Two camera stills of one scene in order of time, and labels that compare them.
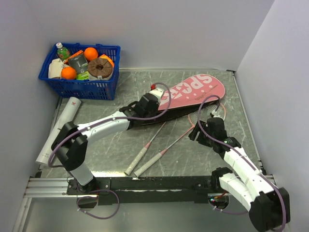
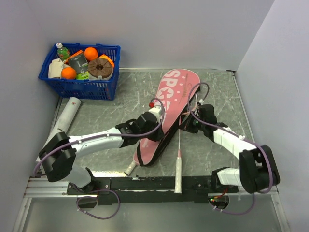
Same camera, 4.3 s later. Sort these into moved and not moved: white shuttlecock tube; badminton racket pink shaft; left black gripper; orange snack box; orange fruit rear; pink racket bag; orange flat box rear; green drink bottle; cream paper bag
Moved: pink racket bag; badminton racket pink shaft; left black gripper
Not moved: cream paper bag; orange flat box rear; orange fruit rear; green drink bottle; orange snack box; white shuttlecock tube
